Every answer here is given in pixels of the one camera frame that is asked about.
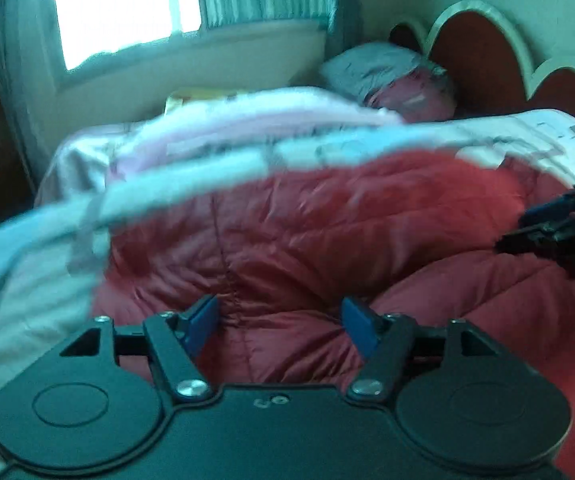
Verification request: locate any red quilted down jacket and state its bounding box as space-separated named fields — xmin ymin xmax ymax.
xmin=92 ymin=151 xmax=575 ymax=479

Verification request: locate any white patterned bed sheet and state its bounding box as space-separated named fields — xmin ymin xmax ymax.
xmin=0 ymin=110 xmax=575 ymax=470

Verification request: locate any red white scalloped headboard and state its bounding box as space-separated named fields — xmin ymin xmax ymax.
xmin=388 ymin=0 xmax=575 ymax=118

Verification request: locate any pink folded blanket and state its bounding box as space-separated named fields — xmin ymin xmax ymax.
xmin=35 ymin=87 xmax=405 ymax=207

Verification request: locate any yellow cloth near window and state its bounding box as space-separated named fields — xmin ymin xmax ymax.
xmin=164 ymin=87 xmax=248 ymax=114

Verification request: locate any grey-blue right curtain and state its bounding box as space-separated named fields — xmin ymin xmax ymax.
xmin=325 ymin=0 xmax=363 ymax=58

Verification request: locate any grey-blue curtain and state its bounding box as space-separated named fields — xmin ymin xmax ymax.
xmin=325 ymin=0 xmax=363 ymax=58
xmin=0 ymin=0 xmax=61 ymax=192

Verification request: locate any bright window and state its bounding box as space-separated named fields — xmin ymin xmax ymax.
xmin=41 ymin=0 xmax=334 ymax=91

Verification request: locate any grey-blue left curtain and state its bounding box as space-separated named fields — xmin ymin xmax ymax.
xmin=0 ymin=0 xmax=61 ymax=192

